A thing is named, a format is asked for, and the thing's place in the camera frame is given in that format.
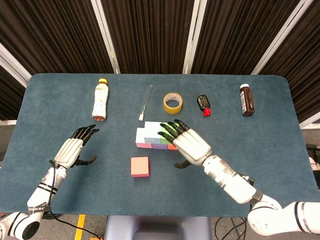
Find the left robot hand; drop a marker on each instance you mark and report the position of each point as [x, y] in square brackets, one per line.
[68, 152]

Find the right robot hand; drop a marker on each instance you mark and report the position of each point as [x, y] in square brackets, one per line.
[192, 147]

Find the orange foam cube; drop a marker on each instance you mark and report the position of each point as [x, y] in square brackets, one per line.
[172, 147]

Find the green foam cube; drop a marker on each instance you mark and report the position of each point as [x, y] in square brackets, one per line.
[165, 133]

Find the purple foam cube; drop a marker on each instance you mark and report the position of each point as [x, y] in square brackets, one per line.
[160, 146]

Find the light blue foam cube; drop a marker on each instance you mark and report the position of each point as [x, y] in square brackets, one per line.
[151, 131]

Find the pink foam cube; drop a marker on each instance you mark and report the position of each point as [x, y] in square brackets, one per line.
[139, 137]

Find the red foam cube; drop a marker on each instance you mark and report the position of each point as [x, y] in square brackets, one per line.
[140, 166]

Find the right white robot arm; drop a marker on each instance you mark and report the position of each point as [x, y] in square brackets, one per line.
[250, 195]

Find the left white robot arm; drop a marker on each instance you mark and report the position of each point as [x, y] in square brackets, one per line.
[37, 197]

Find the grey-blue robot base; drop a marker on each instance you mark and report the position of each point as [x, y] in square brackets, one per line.
[120, 227]

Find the yellow tape roll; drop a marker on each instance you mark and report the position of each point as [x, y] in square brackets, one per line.
[172, 109]

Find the black bottle red cap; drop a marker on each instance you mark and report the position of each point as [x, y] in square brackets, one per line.
[202, 101]

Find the blue felt table mat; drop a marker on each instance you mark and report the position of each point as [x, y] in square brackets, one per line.
[100, 195]

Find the white drink bottle yellow cap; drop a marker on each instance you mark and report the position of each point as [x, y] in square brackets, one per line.
[100, 100]

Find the glass test tube white stopper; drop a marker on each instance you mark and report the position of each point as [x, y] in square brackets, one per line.
[145, 105]

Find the brown bottle white cap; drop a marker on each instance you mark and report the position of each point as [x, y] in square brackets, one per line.
[248, 102]

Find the yellow floor tape strip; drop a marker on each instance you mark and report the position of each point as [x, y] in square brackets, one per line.
[80, 227]

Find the black box device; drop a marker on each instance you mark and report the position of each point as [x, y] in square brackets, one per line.
[313, 149]

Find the white partition post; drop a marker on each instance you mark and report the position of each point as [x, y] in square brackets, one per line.
[194, 32]
[280, 37]
[105, 32]
[310, 123]
[10, 62]

